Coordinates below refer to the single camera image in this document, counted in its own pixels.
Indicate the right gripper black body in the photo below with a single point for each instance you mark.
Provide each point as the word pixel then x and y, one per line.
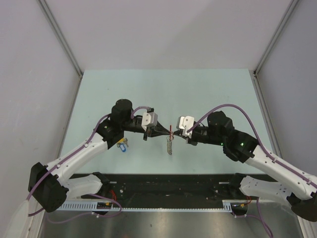
pixel 200 135

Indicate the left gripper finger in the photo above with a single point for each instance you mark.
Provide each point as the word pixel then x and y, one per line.
pixel 165 135
pixel 163 130

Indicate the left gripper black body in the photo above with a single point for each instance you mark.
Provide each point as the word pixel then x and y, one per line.
pixel 149 130

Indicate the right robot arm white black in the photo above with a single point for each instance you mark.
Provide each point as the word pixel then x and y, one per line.
pixel 291 187

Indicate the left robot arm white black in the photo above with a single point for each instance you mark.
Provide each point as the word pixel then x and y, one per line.
pixel 52 184

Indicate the yellow tag key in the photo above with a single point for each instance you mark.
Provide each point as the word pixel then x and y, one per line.
pixel 123 141

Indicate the blue tag key front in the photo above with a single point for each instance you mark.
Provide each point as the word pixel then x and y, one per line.
pixel 122 147

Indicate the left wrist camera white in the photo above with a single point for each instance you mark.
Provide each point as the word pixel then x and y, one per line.
pixel 149 119

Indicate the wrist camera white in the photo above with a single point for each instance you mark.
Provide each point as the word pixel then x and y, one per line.
pixel 183 125
pixel 149 119

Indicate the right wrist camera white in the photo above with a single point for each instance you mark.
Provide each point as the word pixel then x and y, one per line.
pixel 183 125

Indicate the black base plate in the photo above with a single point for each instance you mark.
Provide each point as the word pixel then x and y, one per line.
pixel 194 191

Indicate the slotted cable duct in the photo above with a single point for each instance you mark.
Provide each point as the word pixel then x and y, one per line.
pixel 103 206

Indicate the right aluminium frame post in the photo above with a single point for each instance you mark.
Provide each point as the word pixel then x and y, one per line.
pixel 277 33

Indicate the aluminium frame post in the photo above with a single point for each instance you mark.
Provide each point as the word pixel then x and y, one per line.
pixel 48 14
pixel 277 33

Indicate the left aluminium frame post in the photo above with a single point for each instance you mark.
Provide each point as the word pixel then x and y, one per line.
pixel 48 14

